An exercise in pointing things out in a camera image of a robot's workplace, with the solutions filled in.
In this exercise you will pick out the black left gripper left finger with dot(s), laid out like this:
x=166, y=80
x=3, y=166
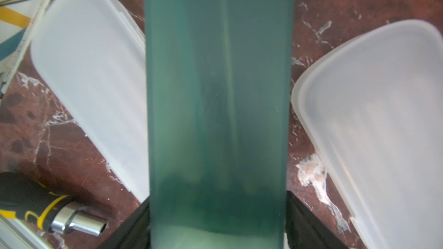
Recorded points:
x=134, y=233

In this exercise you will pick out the clear pencil case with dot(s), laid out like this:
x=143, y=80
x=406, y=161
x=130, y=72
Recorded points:
x=373, y=110
x=91, y=54

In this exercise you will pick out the green pencil case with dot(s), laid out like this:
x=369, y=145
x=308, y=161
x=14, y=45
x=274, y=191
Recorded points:
x=218, y=90

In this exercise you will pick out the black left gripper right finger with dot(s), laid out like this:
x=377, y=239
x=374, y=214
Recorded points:
x=304, y=230

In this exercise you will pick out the black yellow screwdriver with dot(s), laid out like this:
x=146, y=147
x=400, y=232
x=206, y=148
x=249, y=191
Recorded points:
x=31, y=201

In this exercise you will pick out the clear pencil case far left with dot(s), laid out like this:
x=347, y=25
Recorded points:
x=91, y=54

